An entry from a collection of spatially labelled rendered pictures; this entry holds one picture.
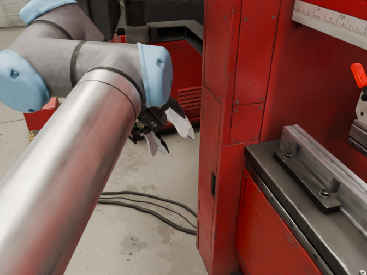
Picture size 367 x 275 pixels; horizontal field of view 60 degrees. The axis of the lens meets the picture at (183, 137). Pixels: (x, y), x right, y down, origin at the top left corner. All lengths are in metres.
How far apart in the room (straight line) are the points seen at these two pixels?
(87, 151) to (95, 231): 1.89
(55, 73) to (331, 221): 0.86
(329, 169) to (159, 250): 1.22
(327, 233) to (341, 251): 0.06
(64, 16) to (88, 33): 0.04
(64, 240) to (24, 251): 0.03
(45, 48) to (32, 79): 0.04
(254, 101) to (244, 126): 0.11
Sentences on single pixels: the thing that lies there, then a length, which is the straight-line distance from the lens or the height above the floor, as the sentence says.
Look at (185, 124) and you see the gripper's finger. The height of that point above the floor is 1.26.
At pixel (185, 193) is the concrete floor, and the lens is 2.32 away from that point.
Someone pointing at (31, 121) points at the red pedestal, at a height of 0.74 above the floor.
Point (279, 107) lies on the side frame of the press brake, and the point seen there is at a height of 1.02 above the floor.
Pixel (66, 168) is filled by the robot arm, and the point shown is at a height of 1.43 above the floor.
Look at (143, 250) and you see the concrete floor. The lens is 2.01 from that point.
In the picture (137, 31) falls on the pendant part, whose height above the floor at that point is 1.20.
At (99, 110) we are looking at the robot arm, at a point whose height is 1.44.
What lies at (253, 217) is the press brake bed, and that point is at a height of 0.61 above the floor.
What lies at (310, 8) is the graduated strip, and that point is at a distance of 1.07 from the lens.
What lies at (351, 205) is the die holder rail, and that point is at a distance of 1.05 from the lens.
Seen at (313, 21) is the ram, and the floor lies 1.36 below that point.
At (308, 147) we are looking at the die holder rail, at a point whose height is 0.97.
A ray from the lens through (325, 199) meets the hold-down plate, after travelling 1.06.
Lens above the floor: 1.58
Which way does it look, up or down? 33 degrees down
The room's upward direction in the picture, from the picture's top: straight up
